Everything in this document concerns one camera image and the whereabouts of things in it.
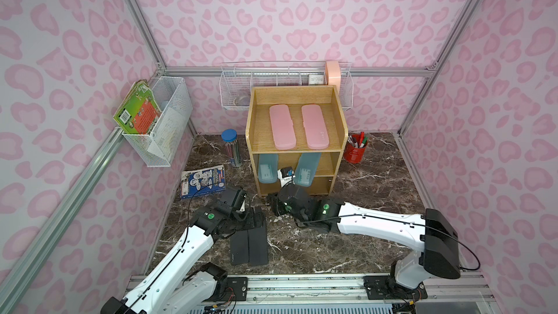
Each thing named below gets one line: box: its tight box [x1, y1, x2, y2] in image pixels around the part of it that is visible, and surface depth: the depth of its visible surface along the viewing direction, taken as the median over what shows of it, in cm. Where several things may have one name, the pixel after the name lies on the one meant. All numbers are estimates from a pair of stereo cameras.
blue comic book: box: [180, 164, 226, 200], surface depth 100 cm
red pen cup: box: [342, 131, 369, 165], surface depth 106 cm
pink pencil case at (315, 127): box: [300, 104, 330, 150], surface depth 78 cm
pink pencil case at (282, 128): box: [268, 103, 297, 151], surface depth 79 cm
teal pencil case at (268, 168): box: [258, 153, 279, 184], surface depth 86 cm
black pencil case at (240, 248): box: [230, 229, 250, 266], surface depth 81 cm
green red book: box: [113, 79, 163, 135], surface depth 73 cm
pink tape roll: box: [325, 60, 341, 95], surface depth 84 cm
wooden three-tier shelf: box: [245, 85, 349, 197], surface depth 83 cm
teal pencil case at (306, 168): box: [294, 152, 322, 187], surface depth 84 cm
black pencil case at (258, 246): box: [248, 218, 269, 267], surface depth 82 cm
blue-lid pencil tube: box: [220, 128, 243, 168], surface depth 97 cm
